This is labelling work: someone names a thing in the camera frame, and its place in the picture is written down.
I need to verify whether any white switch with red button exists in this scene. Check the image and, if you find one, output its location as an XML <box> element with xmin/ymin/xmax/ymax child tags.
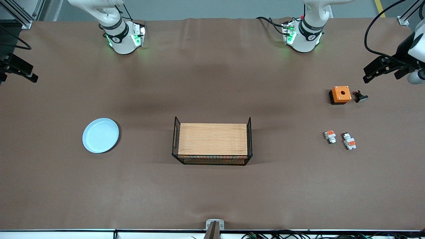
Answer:
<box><xmin>342</xmin><ymin>132</ymin><xmax>357</xmax><ymax>150</ymax></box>

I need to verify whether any light blue plate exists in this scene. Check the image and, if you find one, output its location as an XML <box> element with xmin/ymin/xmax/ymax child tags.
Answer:
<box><xmin>82</xmin><ymin>118</ymin><xmax>120</xmax><ymax>154</ymax></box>

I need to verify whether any black push button white cap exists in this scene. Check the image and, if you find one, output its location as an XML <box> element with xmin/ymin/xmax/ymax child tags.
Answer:
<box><xmin>352</xmin><ymin>90</ymin><xmax>369</xmax><ymax>103</ymax></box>

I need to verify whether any orange button box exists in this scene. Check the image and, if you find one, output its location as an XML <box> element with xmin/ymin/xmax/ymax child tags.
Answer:
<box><xmin>329</xmin><ymin>86</ymin><xmax>352</xmax><ymax>105</ymax></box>

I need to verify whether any wooden board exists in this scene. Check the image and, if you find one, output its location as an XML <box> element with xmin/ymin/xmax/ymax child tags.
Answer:
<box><xmin>178</xmin><ymin>123</ymin><xmax>248</xmax><ymax>156</ymax></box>

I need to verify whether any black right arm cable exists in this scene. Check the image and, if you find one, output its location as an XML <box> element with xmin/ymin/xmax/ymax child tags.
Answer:
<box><xmin>0</xmin><ymin>23</ymin><xmax>32</xmax><ymax>51</ymax></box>

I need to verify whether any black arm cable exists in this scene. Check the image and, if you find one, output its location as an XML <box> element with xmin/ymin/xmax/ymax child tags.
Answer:
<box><xmin>364</xmin><ymin>0</ymin><xmax>408</xmax><ymax>63</ymax></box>
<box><xmin>0</xmin><ymin>23</ymin><xmax>32</xmax><ymax>51</ymax></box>

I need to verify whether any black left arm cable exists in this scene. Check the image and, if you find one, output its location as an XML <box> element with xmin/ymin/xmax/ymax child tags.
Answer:
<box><xmin>364</xmin><ymin>0</ymin><xmax>408</xmax><ymax>63</ymax></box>

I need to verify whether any aluminium frame profile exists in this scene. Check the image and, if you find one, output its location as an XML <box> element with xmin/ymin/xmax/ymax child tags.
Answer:
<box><xmin>397</xmin><ymin>0</ymin><xmax>425</xmax><ymax>26</ymax></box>
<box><xmin>0</xmin><ymin>0</ymin><xmax>45</xmax><ymax>30</ymax></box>

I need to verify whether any black base cable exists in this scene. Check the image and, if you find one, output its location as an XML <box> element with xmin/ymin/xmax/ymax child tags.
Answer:
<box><xmin>256</xmin><ymin>17</ymin><xmax>287</xmax><ymax>35</ymax></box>

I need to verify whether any white table edge rail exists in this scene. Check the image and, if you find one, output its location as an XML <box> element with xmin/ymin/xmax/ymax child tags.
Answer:
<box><xmin>0</xmin><ymin>228</ymin><xmax>425</xmax><ymax>239</ymax></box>

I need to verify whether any black cable bundle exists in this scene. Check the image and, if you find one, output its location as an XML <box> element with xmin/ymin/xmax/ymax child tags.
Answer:
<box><xmin>241</xmin><ymin>231</ymin><xmax>425</xmax><ymax>239</ymax></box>

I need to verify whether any black wire basket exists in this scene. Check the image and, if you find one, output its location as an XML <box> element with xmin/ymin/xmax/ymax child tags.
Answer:
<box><xmin>172</xmin><ymin>116</ymin><xmax>253</xmax><ymax>166</ymax></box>

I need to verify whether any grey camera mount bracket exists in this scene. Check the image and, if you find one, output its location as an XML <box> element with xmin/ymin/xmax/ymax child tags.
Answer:
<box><xmin>205</xmin><ymin>219</ymin><xmax>225</xmax><ymax>239</ymax></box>

